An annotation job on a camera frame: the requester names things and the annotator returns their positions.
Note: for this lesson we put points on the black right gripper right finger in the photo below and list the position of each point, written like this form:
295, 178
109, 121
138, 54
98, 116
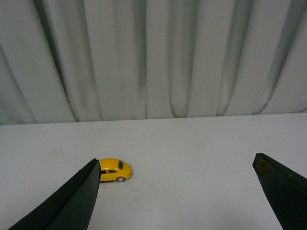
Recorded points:
285, 190

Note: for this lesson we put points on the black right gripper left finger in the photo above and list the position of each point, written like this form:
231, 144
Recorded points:
70, 207

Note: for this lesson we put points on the yellow beetle toy car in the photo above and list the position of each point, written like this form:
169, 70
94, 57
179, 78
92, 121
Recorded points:
114, 170

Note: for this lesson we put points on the white pleated curtain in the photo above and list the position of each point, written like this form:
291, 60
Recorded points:
95, 60

